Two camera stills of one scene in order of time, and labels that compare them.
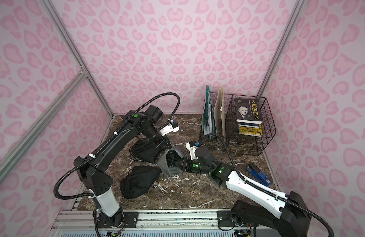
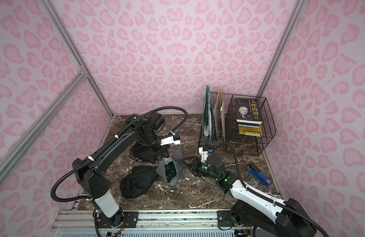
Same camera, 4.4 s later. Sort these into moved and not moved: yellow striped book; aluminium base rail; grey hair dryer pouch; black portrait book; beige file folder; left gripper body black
Moved: grey hair dryer pouch; left gripper body black
Not moved: black portrait book; yellow striped book; aluminium base rail; beige file folder
